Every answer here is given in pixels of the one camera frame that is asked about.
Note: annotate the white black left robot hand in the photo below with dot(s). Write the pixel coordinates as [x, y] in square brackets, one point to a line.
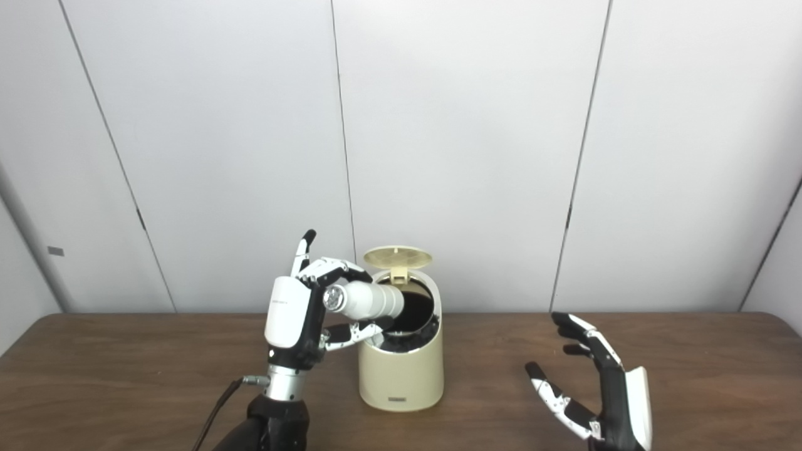
[287, 313]

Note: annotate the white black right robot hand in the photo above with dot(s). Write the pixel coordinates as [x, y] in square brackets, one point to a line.
[620, 407]

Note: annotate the small white plastic bottle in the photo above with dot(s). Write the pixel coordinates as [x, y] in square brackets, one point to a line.
[369, 300]

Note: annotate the round cream bin lid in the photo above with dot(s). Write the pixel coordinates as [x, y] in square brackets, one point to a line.
[398, 257]

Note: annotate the cream-colored desktop bin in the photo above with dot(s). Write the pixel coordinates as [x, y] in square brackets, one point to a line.
[401, 376]

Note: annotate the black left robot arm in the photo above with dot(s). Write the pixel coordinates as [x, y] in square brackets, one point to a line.
[279, 419]

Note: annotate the black bin liner bag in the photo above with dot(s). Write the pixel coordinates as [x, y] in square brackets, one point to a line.
[407, 343]

